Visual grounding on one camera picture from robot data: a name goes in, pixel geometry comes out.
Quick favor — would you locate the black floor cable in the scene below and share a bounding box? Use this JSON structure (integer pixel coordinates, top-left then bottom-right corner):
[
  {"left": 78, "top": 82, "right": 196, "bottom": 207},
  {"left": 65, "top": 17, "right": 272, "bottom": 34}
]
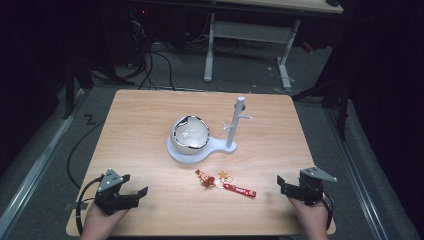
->
[{"left": 66, "top": 119, "right": 106, "bottom": 190}]

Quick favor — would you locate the person's right hand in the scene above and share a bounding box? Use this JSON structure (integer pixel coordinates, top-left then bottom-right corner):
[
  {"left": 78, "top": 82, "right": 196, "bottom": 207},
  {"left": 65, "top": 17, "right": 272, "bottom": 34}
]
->
[{"left": 287, "top": 196, "right": 330, "bottom": 240}]

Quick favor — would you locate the dark computer tower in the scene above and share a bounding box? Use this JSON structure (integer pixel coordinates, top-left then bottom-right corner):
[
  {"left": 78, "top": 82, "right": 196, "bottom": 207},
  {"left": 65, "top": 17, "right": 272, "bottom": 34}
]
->
[{"left": 127, "top": 5, "right": 152, "bottom": 70}]

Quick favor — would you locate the black metal stand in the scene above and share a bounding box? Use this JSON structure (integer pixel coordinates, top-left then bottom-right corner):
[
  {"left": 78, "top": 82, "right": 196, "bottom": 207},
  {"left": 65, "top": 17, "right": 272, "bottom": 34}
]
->
[
  {"left": 291, "top": 74, "right": 354, "bottom": 142},
  {"left": 62, "top": 46, "right": 97, "bottom": 120}
]

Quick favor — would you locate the aluminium floor rail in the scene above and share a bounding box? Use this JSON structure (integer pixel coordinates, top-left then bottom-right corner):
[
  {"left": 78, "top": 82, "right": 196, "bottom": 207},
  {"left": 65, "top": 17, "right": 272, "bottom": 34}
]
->
[
  {"left": 0, "top": 89, "right": 86, "bottom": 235},
  {"left": 323, "top": 105, "right": 390, "bottom": 240}
]

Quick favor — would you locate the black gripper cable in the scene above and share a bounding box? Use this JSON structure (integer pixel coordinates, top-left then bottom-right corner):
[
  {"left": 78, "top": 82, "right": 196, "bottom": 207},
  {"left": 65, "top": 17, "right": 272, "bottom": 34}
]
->
[
  {"left": 321, "top": 192, "right": 335, "bottom": 232},
  {"left": 75, "top": 176, "right": 103, "bottom": 236}
]

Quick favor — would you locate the white-legged desk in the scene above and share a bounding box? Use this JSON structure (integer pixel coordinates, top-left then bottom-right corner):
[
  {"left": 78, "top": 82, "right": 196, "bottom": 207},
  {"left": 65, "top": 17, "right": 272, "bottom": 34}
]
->
[{"left": 202, "top": 0, "right": 344, "bottom": 93}]

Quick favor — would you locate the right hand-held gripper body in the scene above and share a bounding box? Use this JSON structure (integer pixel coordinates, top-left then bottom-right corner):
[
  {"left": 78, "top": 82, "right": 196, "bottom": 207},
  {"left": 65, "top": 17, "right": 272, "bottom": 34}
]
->
[{"left": 298, "top": 166, "right": 338, "bottom": 207}]

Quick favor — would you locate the white stand with pegs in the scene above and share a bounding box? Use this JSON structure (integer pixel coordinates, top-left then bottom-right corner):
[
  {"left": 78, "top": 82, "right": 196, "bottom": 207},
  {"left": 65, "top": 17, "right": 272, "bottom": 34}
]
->
[{"left": 166, "top": 96, "right": 254, "bottom": 165}]

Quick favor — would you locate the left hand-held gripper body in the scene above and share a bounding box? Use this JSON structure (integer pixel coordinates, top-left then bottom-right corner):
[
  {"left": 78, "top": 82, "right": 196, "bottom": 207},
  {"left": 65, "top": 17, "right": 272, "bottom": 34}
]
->
[{"left": 94, "top": 168, "right": 139, "bottom": 215}]

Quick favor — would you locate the round white bowl dark rim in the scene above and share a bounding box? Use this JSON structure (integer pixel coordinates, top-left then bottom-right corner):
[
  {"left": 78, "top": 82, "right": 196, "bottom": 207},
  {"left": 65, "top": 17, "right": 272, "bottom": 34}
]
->
[{"left": 169, "top": 115, "right": 211, "bottom": 156}]

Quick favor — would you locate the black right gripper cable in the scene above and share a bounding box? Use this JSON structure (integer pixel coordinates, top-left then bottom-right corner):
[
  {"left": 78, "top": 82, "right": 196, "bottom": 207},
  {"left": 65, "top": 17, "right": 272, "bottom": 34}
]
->
[{"left": 321, "top": 192, "right": 335, "bottom": 232}]

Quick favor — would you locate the grey tape strip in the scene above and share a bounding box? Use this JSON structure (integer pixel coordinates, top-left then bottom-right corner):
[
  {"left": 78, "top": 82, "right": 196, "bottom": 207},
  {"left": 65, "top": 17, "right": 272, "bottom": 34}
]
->
[{"left": 64, "top": 201, "right": 90, "bottom": 212}]

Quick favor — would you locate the red doll keychain with strap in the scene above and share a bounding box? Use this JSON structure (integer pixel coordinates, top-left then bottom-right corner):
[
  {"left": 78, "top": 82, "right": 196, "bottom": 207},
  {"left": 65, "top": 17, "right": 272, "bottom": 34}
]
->
[{"left": 195, "top": 168, "right": 257, "bottom": 199}]

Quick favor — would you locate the person's left hand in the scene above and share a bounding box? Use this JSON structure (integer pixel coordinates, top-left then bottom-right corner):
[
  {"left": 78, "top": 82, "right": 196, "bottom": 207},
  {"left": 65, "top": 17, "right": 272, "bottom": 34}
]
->
[{"left": 79, "top": 202, "right": 130, "bottom": 240}]

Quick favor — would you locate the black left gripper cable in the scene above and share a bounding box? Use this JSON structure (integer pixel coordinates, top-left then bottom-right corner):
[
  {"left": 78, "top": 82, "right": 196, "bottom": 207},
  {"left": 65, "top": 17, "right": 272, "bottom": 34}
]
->
[{"left": 75, "top": 176, "right": 103, "bottom": 236}]

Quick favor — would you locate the bundle of black cables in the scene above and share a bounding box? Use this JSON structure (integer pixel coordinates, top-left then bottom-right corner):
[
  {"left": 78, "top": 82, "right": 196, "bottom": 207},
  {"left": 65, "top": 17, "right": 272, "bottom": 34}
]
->
[{"left": 125, "top": 18, "right": 178, "bottom": 92}]

